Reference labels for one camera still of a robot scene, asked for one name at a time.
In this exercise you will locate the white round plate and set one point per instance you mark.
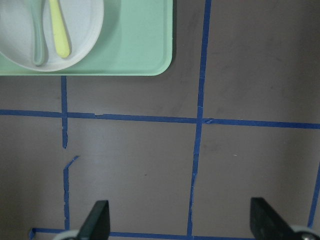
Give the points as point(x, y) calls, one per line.
point(83, 21)

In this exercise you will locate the light green tray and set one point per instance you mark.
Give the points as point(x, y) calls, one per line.
point(136, 39)

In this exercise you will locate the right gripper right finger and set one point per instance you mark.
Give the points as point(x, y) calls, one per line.
point(266, 223)

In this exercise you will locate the pale green plastic spoon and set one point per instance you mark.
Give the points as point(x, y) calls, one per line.
point(40, 52)

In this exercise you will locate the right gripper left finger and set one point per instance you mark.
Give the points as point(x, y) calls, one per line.
point(97, 225)

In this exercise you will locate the yellow plastic fork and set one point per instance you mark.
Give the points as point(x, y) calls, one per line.
point(60, 36)

